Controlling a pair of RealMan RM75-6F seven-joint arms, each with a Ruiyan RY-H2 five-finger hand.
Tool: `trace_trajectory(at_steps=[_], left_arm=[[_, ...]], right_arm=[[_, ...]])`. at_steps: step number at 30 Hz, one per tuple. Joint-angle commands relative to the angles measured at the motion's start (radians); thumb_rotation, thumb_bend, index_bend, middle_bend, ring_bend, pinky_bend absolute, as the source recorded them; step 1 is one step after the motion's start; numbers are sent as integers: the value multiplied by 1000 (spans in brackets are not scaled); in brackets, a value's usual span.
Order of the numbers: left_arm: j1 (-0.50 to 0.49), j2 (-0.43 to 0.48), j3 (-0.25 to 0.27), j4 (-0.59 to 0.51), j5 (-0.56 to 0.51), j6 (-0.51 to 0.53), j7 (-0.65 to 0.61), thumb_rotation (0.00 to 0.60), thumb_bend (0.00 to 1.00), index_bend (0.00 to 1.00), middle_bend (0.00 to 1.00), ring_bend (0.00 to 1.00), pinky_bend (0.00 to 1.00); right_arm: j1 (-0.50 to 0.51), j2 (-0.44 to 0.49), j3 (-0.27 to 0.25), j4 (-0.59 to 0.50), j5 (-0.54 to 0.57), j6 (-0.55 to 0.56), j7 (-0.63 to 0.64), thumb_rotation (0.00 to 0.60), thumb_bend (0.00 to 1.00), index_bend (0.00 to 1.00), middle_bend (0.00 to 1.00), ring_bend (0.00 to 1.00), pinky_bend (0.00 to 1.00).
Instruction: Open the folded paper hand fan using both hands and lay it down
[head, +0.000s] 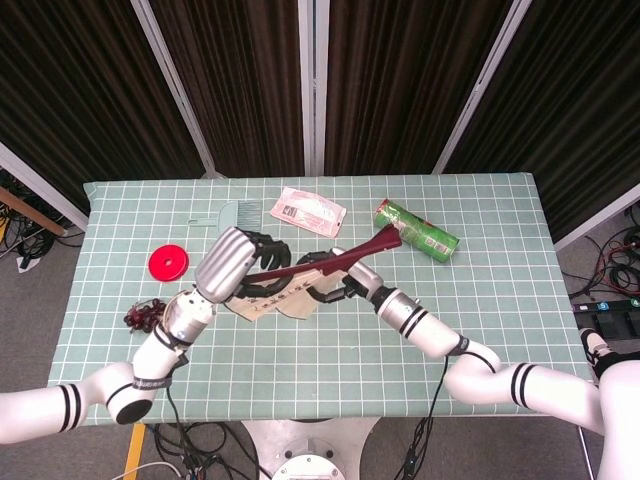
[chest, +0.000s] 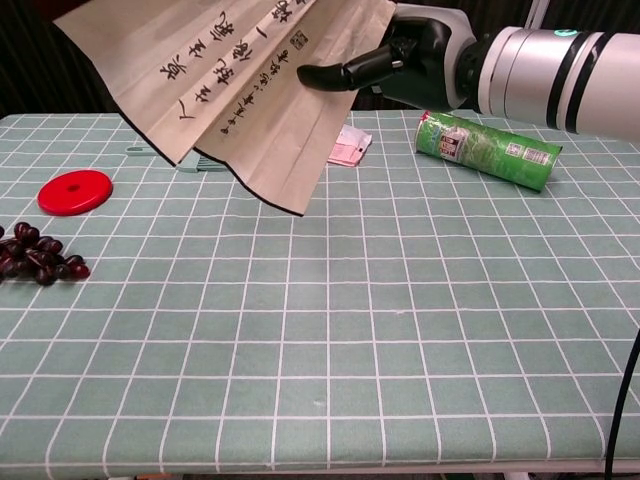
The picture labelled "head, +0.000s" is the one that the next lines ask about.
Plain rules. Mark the green checked tablecloth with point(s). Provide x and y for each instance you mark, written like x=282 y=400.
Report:
x=325 y=360

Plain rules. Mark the pink plastic packet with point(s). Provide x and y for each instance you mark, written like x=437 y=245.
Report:
x=310 y=210

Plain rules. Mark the green cylindrical snack can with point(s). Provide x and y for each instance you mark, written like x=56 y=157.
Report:
x=425 y=235

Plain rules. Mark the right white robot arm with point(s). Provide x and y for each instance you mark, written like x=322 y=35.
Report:
x=475 y=365

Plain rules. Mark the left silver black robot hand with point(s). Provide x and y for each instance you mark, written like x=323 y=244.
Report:
x=225 y=265

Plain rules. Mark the dark red grape bunch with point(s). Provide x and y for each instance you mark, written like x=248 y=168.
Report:
x=142 y=316

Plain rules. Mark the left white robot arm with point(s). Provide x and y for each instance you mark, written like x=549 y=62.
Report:
x=150 y=360

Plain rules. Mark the teal small hand brush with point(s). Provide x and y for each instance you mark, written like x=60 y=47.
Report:
x=227 y=215

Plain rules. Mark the brown wooden plank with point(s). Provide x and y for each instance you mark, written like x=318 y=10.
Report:
x=30 y=210

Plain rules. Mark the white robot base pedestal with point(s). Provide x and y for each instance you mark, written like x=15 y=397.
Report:
x=310 y=450

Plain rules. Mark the white sneaker shoe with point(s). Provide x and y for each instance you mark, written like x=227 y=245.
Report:
x=594 y=350

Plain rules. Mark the paper folding fan maroon ribs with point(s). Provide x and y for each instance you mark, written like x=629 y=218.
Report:
x=370 y=248

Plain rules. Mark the red round plastic lid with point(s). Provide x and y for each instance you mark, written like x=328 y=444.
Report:
x=169 y=263

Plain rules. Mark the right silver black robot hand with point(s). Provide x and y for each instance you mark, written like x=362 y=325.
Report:
x=362 y=277

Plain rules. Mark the dark corrugated partition panel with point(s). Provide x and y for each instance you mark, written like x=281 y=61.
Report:
x=75 y=100
x=400 y=85
x=240 y=85
x=575 y=100

